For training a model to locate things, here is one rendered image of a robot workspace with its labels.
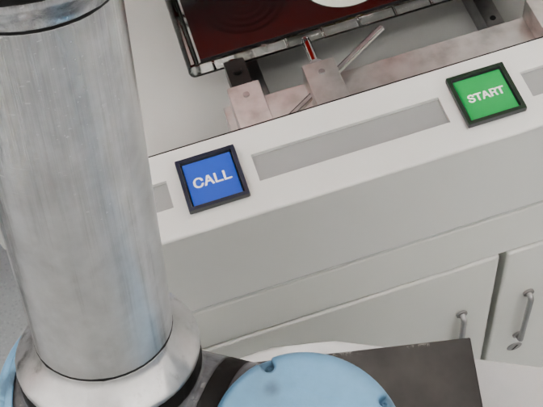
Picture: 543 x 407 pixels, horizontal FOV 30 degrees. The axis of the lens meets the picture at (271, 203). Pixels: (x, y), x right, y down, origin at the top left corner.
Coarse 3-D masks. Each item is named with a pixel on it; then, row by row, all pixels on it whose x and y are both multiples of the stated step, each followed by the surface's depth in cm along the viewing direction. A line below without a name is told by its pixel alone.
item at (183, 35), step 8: (168, 0) 110; (176, 0) 111; (168, 8) 110; (176, 8) 110; (176, 24) 109; (184, 24) 109; (176, 32) 108; (184, 32) 108; (184, 40) 107; (184, 48) 107; (192, 48) 107; (184, 56) 106; (192, 56) 106; (192, 64) 105
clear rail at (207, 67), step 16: (416, 0) 107; (432, 0) 107; (448, 0) 107; (368, 16) 106; (384, 16) 107; (304, 32) 106; (320, 32) 106; (336, 32) 106; (256, 48) 106; (272, 48) 106; (288, 48) 106; (208, 64) 105
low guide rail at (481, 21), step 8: (464, 0) 116; (472, 0) 113; (480, 0) 113; (488, 0) 113; (472, 8) 114; (480, 8) 112; (488, 8) 112; (496, 8) 112; (472, 16) 115; (480, 16) 112; (488, 16) 111; (496, 16) 111; (480, 24) 113; (488, 24) 111; (496, 24) 111
